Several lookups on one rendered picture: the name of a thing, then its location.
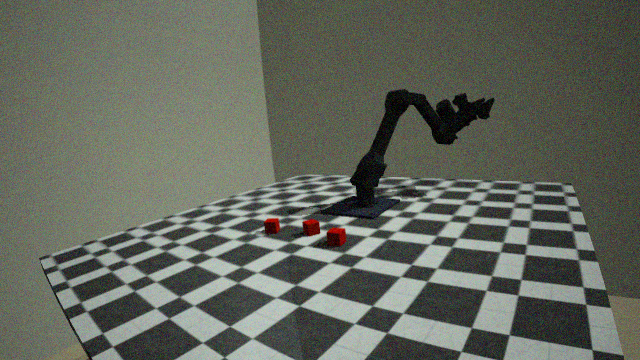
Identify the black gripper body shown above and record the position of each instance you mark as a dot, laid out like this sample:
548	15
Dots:
469	115

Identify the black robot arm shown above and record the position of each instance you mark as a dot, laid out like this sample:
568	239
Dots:
444	130

